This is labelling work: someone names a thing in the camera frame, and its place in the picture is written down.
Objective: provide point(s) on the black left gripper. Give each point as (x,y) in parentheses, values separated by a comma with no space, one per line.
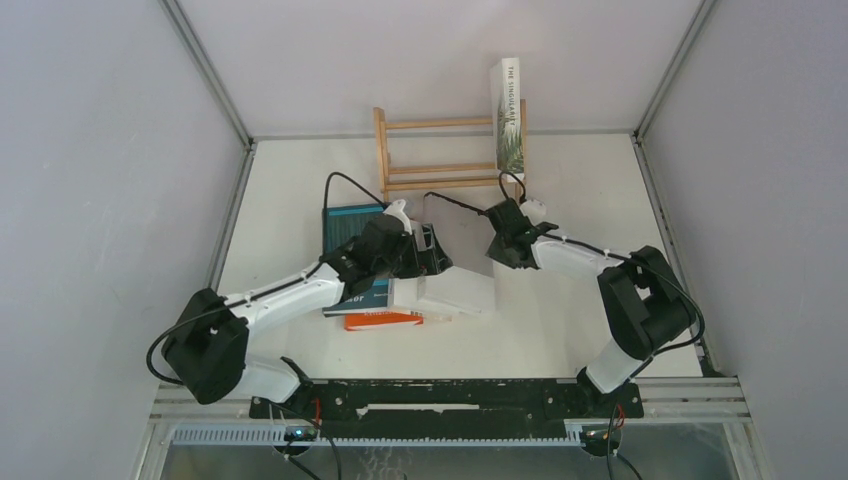
(430,261)

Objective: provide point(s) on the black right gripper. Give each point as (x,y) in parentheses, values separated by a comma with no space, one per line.
(495,252)

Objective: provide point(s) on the white Singularity palm book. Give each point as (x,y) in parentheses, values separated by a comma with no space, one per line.
(505,93)

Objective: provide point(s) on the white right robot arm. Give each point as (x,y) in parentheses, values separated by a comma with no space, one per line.
(645,306)

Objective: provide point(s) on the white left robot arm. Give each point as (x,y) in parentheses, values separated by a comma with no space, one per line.
(208,348)

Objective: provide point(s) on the grey notebook with elastic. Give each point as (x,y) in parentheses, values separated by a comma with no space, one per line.
(463,230)

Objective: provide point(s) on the white small book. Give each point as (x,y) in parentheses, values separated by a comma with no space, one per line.
(457,291)

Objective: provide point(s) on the white thick book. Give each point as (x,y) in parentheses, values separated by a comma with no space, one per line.
(403,293)

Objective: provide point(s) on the teal Humor book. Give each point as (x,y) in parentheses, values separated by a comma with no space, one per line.
(343,223)

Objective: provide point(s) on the orange book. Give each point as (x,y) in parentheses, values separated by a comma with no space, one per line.
(368,321)

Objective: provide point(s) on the wooden book rack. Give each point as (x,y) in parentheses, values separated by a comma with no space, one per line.
(434,154)

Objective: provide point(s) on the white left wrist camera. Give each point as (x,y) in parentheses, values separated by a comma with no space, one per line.
(397,209)

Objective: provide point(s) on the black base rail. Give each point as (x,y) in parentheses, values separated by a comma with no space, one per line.
(441,410)

